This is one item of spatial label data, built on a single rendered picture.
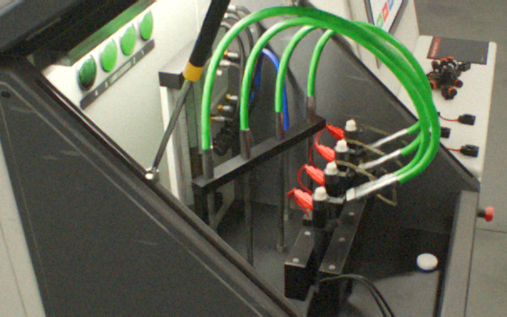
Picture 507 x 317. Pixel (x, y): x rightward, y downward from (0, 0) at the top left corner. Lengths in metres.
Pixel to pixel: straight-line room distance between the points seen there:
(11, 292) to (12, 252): 0.08
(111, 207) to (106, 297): 0.16
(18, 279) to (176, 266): 0.27
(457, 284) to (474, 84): 0.74
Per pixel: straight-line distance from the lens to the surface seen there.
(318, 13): 1.02
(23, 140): 0.88
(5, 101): 0.86
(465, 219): 1.41
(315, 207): 1.18
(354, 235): 1.29
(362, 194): 1.14
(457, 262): 1.30
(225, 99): 1.48
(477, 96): 1.80
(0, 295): 1.10
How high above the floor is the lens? 1.77
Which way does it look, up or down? 32 degrees down
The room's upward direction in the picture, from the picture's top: 2 degrees counter-clockwise
